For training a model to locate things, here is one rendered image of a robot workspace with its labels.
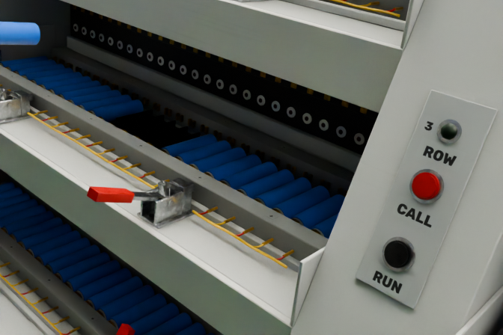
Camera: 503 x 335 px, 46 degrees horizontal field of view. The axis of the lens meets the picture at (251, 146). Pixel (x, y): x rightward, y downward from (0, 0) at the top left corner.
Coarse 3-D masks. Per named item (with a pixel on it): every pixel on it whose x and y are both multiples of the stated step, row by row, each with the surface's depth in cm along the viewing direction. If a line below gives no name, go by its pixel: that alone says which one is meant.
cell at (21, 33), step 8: (0, 24) 47; (8, 24) 48; (16, 24) 48; (24, 24) 49; (32, 24) 50; (0, 32) 47; (8, 32) 48; (16, 32) 48; (24, 32) 49; (32, 32) 49; (0, 40) 47; (8, 40) 48; (16, 40) 48; (24, 40) 49; (32, 40) 49
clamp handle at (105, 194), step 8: (160, 184) 48; (88, 192) 44; (96, 192) 43; (104, 192) 43; (112, 192) 44; (120, 192) 45; (128, 192) 45; (136, 192) 47; (144, 192) 48; (152, 192) 48; (160, 192) 49; (96, 200) 43; (104, 200) 44; (112, 200) 44; (120, 200) 45; (128, 200) 45; (152, 200) 48
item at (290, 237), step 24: (0, 72) 72; (48, 96) 66; (72, 120) 62; (96, 120) 61; (96, 144) 59; (120, 144) 57; (144, 144) 57; (120, 168) 55; (144, 168) 56; (168, 168) 53; (192, 168) 53; (192, 192) 52; (216, 192) 50; (240, 192) 50; (240, 216) 48; (264, 216) 47; (240, 240) 46; (264, 240) 47; (288, 240) 45; (312, 240) 44
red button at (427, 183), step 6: (420, 174) 35; (426, 174) 34; (432, 174) 34; (414, 180) 35; (420, 180) 34; (426, 180) 34; (432, 180) 34; (438, 180) 34; (414, 186) 35; (420, 186) 34; (426, 186) 34; (432, 186) 34; (438, 186) 34; (414, 192) 35; (420, 192) 34; (426, 192) 34; (432, 192) 34; (438, 192) 34; (420, 198) 34; (426, 198) 34; (432, 198) 34
